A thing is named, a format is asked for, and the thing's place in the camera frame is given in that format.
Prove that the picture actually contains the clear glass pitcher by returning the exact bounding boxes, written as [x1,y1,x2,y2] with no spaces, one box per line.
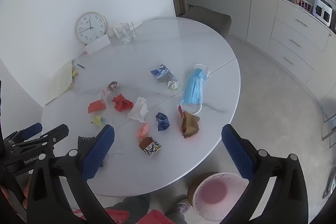
[113,22,138,45]

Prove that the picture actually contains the dark blue crumpled wrapper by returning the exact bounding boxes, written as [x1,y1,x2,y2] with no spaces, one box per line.
[155,112,171,131]

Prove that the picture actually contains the blue white crushed carton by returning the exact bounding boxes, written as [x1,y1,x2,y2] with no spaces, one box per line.
[150,64,174,82]

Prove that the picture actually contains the grey white exercise machine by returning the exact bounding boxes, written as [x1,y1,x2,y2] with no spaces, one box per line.
[322,169,336,199]

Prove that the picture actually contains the pink trash bin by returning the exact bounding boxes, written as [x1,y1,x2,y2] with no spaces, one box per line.
[188,172,252,222]

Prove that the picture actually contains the brown white crumpled wrapper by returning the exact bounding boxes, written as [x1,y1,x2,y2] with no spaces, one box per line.
[101,81,118,101]

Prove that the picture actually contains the pale yellow paper pad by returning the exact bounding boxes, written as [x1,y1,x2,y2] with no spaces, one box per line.
[45,61,74,106]

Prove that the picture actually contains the grey pants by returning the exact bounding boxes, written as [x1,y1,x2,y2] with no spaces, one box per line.
[104,194,188,224]

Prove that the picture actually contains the small yellow green paper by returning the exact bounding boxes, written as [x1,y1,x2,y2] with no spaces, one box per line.
[91,116,105,127]

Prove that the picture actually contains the purple fuzzy slipper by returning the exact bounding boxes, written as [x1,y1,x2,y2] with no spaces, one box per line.
[168,199,193,214]

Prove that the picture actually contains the brown patterned small carton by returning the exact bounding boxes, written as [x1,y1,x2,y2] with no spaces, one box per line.
[139,137,162,158]

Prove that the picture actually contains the round white wall clock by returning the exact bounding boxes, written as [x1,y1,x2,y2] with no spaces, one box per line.
[75,12,108,45]

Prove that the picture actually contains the white drawer cabinet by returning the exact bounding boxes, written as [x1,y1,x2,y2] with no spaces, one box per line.
[268,0,336,85]

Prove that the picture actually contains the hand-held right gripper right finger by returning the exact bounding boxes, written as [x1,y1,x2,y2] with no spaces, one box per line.
[218,124,309,224]

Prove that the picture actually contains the grey upholstered chair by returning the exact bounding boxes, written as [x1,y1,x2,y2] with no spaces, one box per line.
[182,6,232,38]

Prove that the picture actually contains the person's left hand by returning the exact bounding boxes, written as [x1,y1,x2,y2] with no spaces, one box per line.
[0,173,34,211]

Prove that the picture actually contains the white folded card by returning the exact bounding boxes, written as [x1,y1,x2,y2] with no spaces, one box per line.
[84,34,111,56]

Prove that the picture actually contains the grey metal frame stool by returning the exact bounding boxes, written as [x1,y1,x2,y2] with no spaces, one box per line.
[320,98,336,148]

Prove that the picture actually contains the red crumpled paper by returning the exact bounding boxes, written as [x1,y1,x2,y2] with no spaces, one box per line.
[112,94,134,112]

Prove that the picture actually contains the white crumpled tissue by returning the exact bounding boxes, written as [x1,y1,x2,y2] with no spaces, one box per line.
[127,97,149,123]

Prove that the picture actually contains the blue face mask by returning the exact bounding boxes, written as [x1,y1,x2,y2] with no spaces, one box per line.
[179,64,210,115]

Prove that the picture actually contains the brown crumpled paper bag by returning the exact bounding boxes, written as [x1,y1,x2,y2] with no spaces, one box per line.
[178,106,200,139]

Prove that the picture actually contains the orange red wrapper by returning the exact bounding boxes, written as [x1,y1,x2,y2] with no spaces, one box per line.
[88,99,107,114]

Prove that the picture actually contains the pink crumpled paper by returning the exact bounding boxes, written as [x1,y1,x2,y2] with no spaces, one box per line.
[136,123,151,139]

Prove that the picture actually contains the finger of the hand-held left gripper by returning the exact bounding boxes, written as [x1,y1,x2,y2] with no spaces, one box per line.
[12,124,69,159]
[3,122,43,147]

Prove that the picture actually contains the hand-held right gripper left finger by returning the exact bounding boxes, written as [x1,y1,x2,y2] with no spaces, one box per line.
[26,124,116,224]

